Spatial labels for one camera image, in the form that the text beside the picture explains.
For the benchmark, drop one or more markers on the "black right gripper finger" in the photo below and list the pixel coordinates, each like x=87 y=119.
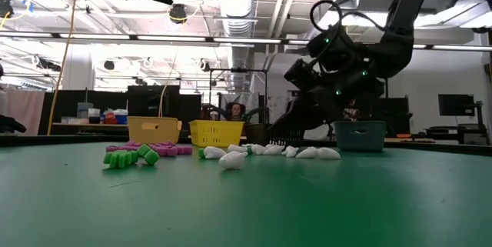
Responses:
x=300 y=120

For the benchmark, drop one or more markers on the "black plastic basket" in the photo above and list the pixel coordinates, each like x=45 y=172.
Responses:
x=286 y=138

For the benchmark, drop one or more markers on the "small green foam decoration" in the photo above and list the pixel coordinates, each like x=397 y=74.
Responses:
x=201 y=153
x=123 y=160
x=143 y=149
x=115 y=161
x=151 y=157
x=107 y=158
x=248 y=150
x=133 y=157

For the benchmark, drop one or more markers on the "small purple foam decoration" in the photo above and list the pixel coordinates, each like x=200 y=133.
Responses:
x=171 y=151
x=123 y=148
x=111 y=148
x=185 y=150
x=132 y=144
x=168 y=144
x=163 y=151

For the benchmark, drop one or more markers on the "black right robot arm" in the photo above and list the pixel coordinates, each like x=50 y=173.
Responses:
x=407 y=8

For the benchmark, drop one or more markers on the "blue-grey plastic basket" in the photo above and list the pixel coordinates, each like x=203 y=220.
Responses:
x=369 y=141

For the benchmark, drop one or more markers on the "small orange tool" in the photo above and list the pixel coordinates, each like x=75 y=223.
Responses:
x=403 y=135

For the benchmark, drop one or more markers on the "yellow plastic basket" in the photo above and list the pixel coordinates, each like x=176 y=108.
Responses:
x=215 y=133

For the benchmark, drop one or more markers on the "green table mat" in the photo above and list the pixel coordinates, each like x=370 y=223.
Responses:
x=246 y=208

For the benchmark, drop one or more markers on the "black desk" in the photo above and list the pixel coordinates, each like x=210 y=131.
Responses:
x=442 y=129

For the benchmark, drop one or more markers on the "black computer monitor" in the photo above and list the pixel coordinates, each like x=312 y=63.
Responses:
x=455 y=104

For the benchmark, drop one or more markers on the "blue plastic tub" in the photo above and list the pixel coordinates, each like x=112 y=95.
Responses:
x=122 y=120

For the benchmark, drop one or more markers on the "red plastic container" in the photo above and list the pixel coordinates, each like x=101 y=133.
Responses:
x=110 y=119

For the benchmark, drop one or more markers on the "clear plastic tub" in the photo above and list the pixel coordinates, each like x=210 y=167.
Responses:
x=85 y=109

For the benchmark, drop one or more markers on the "orange plastic basket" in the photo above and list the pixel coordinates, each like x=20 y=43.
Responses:
x=161 y=133

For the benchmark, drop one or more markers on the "black monitor stand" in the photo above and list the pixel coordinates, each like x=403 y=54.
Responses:
x=479 y=124

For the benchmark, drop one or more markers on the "wooden side table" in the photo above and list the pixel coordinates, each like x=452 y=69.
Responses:
x=69 y=125

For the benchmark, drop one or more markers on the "pink curtain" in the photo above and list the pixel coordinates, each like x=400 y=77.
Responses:
x=27 y=104

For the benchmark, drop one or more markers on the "black robot station frame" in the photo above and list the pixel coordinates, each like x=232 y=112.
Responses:
x=238 y=70

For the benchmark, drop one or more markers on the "black partition wall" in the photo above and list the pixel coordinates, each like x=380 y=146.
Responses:
x=146 y=101

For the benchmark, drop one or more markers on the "black metal table frame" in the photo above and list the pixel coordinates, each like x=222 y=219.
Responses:
x=57 y=140

